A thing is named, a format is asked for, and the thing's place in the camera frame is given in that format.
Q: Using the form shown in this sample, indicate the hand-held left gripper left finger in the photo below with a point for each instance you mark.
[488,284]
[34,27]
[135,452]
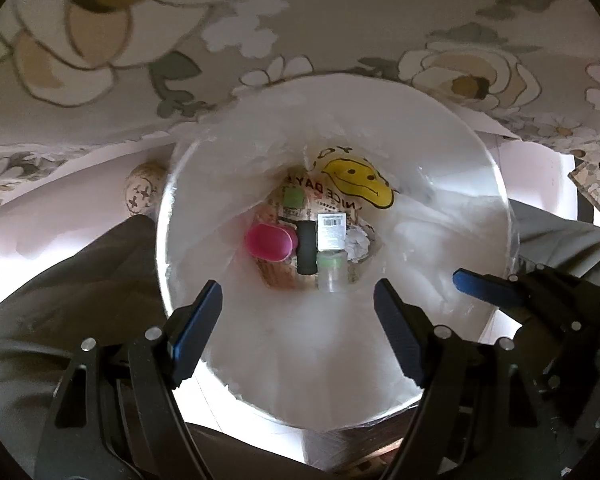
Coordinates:
[200,330]

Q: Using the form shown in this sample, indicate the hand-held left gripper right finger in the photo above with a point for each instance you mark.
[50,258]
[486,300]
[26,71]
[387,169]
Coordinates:
[395,330]

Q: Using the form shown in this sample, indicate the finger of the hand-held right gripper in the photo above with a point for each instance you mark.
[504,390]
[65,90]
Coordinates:
[480,287]

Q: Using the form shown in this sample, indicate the paper ball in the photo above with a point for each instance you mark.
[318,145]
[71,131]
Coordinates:
[358,245]

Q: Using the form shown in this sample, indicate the clear plastic bottle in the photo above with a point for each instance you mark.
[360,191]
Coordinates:
[331,240]

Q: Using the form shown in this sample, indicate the pink plastic container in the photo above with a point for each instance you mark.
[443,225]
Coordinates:
[267,242]

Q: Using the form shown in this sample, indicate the black cylinder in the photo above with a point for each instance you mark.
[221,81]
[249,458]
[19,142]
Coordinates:
[306,250]

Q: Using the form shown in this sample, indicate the white round bin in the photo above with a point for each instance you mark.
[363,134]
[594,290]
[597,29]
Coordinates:
[360,447]

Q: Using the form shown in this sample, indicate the smiley print plastic bag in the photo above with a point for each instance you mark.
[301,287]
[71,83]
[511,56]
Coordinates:
[430,160]

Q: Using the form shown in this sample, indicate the green plastic box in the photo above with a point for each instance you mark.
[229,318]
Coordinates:
[293,197]

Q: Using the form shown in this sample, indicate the person's right leg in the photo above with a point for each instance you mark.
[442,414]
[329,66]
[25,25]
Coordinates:
[555,235]

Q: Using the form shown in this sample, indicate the person's leg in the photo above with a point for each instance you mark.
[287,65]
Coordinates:
[555,235]
[55,310]

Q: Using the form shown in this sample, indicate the person's left leg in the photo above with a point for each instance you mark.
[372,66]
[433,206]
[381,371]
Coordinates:
[55,310]

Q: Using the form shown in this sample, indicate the beige patterned slipper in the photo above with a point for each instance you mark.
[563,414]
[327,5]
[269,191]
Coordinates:
[142,190]

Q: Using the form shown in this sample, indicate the floral bear blanket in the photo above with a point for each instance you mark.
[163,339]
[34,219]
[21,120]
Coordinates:
[330,20]

